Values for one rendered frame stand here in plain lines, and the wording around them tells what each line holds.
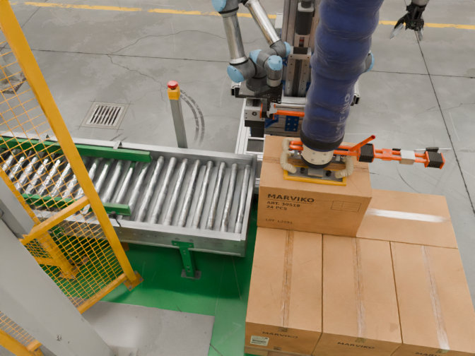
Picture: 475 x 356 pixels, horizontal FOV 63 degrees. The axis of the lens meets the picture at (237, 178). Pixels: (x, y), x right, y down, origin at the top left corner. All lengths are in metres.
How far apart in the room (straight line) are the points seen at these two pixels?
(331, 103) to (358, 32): 0.35
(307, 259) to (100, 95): 2.96
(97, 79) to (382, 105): 3.07
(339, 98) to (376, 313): 1.15
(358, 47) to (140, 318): 2.12
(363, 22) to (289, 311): 1.44
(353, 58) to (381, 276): 1.26
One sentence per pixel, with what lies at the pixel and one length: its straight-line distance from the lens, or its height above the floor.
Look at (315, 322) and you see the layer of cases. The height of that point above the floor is 0.54.
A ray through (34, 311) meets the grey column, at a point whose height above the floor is 1.15.
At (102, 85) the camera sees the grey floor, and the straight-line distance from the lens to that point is 4.59.
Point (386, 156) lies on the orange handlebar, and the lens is 2.19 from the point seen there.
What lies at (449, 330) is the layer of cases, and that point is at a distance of 2.40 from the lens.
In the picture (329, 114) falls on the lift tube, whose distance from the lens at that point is 1.86.
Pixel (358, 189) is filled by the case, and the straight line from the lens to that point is 2.18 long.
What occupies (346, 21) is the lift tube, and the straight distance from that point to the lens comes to 1.60.
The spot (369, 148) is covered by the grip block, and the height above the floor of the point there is 1.09.
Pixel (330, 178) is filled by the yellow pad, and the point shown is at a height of 0.97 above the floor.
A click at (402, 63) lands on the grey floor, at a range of 5.02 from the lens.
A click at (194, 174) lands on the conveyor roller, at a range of 2.69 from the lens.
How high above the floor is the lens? 2.59
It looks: 50 degrees down
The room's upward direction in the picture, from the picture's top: 1 degrees counter-clockwise
